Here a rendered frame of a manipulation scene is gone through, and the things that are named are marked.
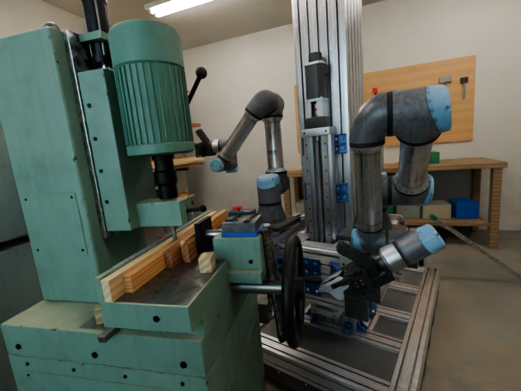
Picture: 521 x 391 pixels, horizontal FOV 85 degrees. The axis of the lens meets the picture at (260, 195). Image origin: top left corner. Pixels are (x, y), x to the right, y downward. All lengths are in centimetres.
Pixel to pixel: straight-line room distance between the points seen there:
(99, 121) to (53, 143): 13
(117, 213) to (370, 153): 71
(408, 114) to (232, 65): 377
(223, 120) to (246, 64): 84
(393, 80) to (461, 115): 85
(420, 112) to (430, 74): 316
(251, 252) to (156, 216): 28
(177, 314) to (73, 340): 34
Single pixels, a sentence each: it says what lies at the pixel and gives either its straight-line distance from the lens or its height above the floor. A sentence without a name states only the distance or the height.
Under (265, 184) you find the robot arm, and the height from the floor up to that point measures 101.
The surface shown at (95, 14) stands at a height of 156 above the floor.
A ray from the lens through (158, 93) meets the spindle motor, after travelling 76.
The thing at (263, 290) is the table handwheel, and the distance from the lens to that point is 81.
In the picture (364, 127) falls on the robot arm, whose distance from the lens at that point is 82.
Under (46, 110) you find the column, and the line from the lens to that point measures 91.
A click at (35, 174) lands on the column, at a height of 117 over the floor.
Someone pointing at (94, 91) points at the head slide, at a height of 137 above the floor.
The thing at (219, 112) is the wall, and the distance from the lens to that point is 443.
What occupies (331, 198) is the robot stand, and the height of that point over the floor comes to 93.
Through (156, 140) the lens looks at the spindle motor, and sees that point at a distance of 75.
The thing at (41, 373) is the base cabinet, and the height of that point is 67.
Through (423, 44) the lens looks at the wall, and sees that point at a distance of 404.
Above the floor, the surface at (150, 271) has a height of 92.
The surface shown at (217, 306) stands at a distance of 75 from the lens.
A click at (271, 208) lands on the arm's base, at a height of 89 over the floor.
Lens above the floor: 120
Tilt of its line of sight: 10 degrees down
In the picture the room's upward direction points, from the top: 5 degrees counter-clockwise
